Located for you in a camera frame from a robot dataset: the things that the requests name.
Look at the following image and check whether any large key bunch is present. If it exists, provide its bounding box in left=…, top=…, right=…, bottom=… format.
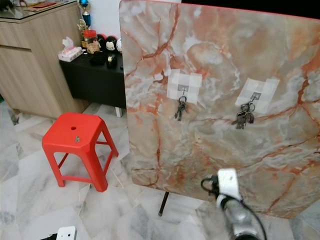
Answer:
left=232, top=101, right=256, bottom=130

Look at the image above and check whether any adhesive hook clear tape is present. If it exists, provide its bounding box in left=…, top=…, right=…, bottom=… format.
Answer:
left=166, top=69, right=204, bottom=105
left=235, top=77, right=280, bottom=115

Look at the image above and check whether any light wooden cabinet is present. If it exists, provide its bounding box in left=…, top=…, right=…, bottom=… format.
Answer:
left=0, top=2, right=89, bottom=114

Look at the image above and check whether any red plastic stool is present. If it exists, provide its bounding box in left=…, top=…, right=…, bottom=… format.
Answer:
left=42, top=112, right=119, bottom=193

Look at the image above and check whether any pink tissue box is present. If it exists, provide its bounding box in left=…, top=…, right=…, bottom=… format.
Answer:
left=58, top=36, right=84, bottom=63

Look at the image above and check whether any black low console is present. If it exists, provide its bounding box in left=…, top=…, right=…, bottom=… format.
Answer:
left=58, top=51, right=127, bottom=110

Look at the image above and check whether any black square box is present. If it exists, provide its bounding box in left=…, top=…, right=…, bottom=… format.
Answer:
left=90, top=51, right=106, bottom=67

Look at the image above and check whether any red lidded jar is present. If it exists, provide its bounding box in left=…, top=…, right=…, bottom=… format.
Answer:
left=82, top=29, right=101, bottom=55

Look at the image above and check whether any red tray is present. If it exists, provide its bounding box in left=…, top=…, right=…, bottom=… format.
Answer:
left=30, top=1, right=59, bottom=9

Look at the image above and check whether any small gold trophy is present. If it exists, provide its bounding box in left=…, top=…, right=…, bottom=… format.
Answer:
left=76, top=19, right=88, bottom=35

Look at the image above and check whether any black watch stand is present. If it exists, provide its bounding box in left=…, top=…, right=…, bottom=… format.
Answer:
left=106, top=54, right=119, bottom=70

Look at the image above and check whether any black mouse head figure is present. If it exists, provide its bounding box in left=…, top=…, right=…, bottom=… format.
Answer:
left=104, top=35, right=118, bottom=53

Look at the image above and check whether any tall blue ball trophy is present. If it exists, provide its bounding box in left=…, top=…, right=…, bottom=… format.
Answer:
left=78, top=0, right=92, bottom=27

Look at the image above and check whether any small key bunch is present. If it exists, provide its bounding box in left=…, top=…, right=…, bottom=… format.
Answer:
left=174, top=95, right=189, bottom=122

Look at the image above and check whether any black board leg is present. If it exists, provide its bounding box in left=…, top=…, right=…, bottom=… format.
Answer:
left=158, top=191, right=171, bottom=217

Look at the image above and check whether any marble pattern board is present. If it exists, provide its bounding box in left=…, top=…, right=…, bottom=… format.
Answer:
left=119, top=0, right=320, bottom=220

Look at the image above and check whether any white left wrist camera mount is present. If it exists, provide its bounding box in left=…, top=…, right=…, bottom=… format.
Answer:
left=56, top=226, right=77, bottom=240

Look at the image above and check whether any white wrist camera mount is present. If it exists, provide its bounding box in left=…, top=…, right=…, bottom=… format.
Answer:
left=217, top=168, right=239, bottom=200
left=56, top=226, right=77, bottom=240

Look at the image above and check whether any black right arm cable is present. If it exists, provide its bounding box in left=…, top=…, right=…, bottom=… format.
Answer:
left=200, top=175, right=267, bottom=240

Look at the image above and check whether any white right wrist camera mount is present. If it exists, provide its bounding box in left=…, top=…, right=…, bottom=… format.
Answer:
left=217, top=168, right=239, bottom=200

